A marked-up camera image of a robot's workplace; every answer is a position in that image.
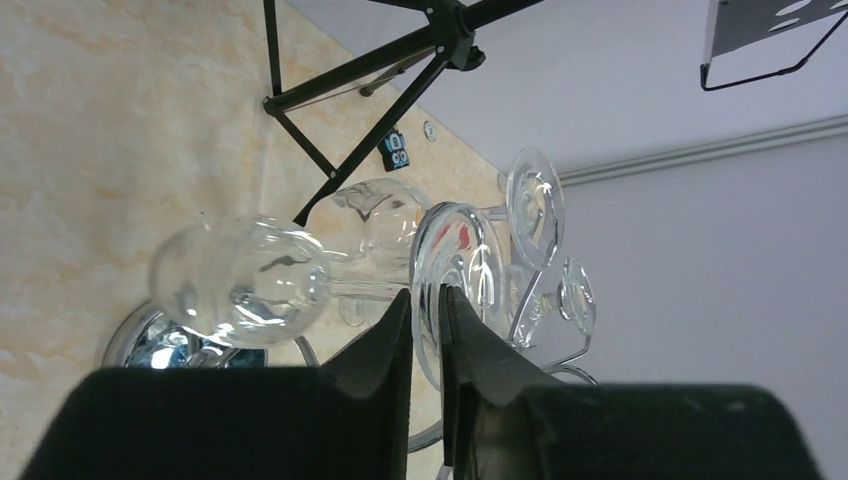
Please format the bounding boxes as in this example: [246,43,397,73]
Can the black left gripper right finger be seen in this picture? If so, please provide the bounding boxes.
[438,285,821,479]

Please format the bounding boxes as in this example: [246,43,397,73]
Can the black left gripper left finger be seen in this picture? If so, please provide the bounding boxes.
[22,289,412,479]

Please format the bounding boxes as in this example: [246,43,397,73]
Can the large plain wine glass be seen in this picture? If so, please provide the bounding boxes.
[148,202,510,349]

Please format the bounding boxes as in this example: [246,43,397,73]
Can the chrome wine glass rack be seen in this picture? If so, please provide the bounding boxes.
[99,264,598,480]

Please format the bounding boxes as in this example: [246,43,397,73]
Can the patterned rear wine glass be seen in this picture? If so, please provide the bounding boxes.
[505,257,597,350]

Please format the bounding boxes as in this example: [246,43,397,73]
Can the tall rear wine glass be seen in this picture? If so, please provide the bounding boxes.
[307,147,565,270]

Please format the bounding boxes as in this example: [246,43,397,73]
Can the red round toy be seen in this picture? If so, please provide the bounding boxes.
[435,223,492,263]

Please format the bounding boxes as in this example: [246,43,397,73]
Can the black blue small device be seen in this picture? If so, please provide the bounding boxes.
[377,126,410,172]

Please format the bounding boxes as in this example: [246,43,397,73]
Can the small metal washer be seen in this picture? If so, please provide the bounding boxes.
[422,120,438,143]

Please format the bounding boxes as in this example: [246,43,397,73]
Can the aluminium frame post right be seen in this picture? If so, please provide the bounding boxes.
[559,115,847,187]

